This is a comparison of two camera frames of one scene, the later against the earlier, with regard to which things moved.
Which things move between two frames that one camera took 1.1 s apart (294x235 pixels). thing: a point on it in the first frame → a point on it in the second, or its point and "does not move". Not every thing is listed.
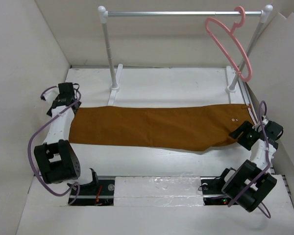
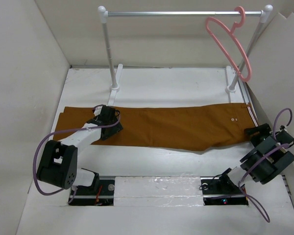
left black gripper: [50, 111] → [116, 128]
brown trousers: [196, 128] does not move
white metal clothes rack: [103, 13] does not move
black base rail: [102, 192] does not move
